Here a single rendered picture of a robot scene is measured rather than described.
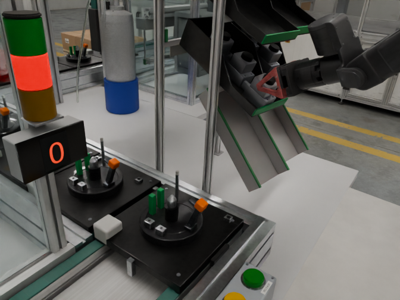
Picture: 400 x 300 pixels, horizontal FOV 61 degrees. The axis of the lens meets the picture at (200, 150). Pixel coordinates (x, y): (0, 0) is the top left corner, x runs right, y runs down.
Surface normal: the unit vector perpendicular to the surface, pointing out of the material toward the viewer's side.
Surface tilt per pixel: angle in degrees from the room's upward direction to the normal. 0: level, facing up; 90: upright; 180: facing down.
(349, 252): 0
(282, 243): 0
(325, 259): 0
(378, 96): 90
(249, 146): 45
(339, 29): 70
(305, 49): 90
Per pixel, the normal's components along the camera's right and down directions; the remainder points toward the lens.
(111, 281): 0.05, -0.88
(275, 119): 0.53, -0.37
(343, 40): 0.37, 0.12
